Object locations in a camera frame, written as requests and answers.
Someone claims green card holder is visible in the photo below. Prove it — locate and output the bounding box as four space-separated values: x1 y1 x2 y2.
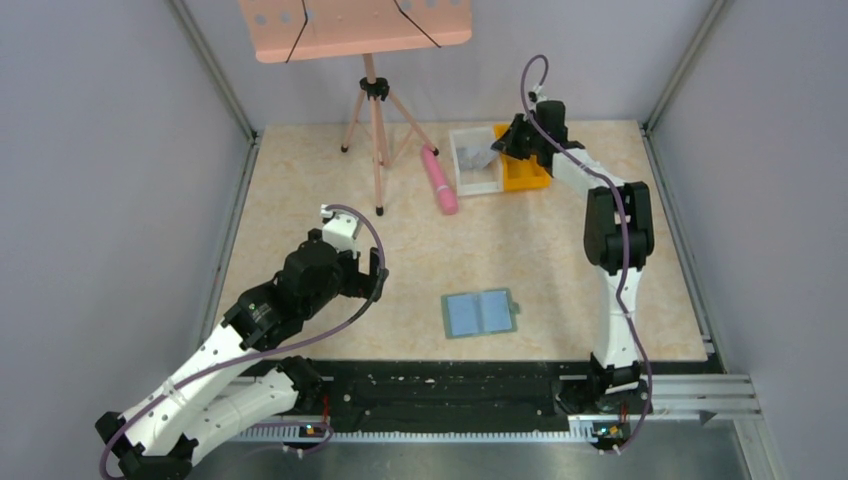
441 288 521 339

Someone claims pink music stand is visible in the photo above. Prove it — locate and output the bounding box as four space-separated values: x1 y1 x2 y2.
239 0 473 216

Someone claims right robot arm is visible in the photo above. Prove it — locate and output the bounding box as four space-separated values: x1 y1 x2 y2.
492 95 655 414

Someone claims yellow plastic bin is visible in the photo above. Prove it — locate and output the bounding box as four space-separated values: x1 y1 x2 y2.
499 153 551 192

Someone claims pink cylindrical tube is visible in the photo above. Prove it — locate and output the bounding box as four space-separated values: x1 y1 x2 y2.
420 145 459 215

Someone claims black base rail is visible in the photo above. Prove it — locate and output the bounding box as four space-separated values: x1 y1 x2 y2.
248 358 657 436

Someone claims aluminium frame profile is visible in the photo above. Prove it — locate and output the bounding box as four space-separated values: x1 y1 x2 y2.
237 374 761 443

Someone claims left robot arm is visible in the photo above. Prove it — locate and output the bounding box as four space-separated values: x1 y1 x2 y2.
95 228 389 479

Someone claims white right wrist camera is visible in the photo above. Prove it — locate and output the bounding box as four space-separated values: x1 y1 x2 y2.
527 84 548 105

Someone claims white plastic bin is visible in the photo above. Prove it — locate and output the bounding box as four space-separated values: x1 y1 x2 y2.
449 125 504 197

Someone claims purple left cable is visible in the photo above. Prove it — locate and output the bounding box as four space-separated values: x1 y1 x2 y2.
99 203 388 480

